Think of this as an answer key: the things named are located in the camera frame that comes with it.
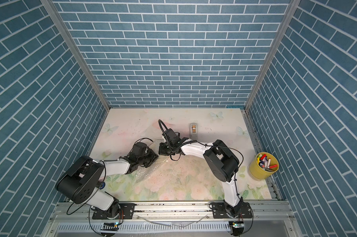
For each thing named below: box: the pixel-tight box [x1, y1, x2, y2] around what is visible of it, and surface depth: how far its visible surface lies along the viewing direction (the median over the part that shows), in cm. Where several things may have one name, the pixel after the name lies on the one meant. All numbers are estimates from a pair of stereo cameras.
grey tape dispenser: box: [189, 122, 198, 140], surface depth 104 cm
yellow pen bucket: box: [249, 152, 280, 181], surface depth 80 cm
